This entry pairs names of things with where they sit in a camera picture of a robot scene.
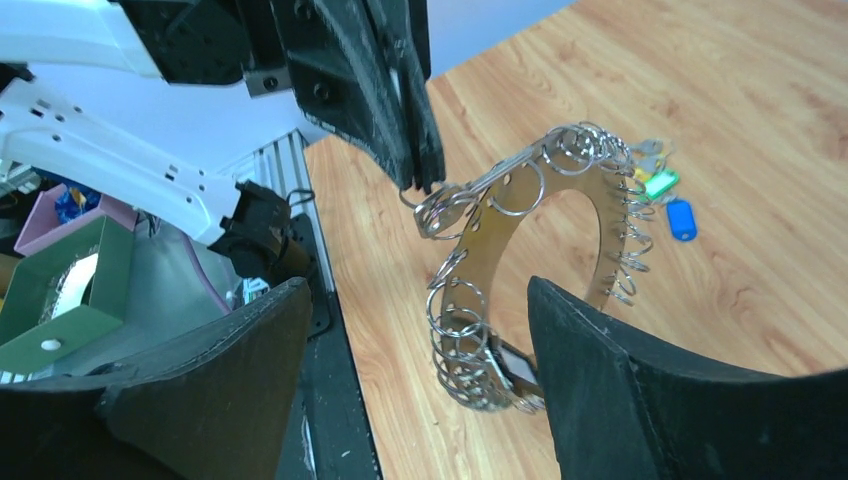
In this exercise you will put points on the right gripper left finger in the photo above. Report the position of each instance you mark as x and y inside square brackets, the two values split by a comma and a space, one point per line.
[212, 403]

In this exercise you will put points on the green cardboard box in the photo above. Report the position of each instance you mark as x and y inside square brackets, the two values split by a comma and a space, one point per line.
[66, 296]

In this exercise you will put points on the key bunch with coloured tags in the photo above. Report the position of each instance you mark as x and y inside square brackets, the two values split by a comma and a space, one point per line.
[652, 170]

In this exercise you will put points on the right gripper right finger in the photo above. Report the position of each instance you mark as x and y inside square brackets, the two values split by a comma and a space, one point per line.
[625, 404]

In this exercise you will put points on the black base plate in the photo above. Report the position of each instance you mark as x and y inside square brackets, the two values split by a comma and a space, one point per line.
[328, 434]

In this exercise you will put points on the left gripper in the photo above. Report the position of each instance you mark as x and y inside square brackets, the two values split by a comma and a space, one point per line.
[358, 68]

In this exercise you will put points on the black car key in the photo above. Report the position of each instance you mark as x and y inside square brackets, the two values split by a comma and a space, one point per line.
[444, 207]

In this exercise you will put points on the pink box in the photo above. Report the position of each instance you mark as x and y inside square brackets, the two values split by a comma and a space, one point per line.
[43, 227]

